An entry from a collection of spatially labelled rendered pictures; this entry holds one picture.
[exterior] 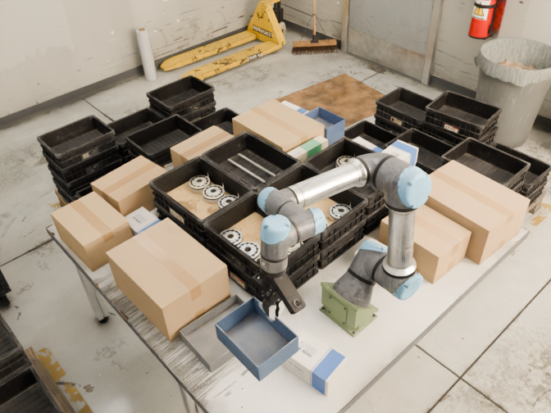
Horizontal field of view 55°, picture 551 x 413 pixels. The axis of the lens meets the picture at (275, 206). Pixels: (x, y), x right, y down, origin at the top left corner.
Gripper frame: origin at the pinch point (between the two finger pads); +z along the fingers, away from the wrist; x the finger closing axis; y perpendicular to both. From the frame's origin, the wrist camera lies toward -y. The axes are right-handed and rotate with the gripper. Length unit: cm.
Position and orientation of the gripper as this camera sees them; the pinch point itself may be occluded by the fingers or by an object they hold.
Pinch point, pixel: (275, 319)
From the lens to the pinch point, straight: 161.3
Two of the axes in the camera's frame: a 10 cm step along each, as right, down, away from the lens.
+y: -6.5, -4.7, 5.9
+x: -7.6, 3.6, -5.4
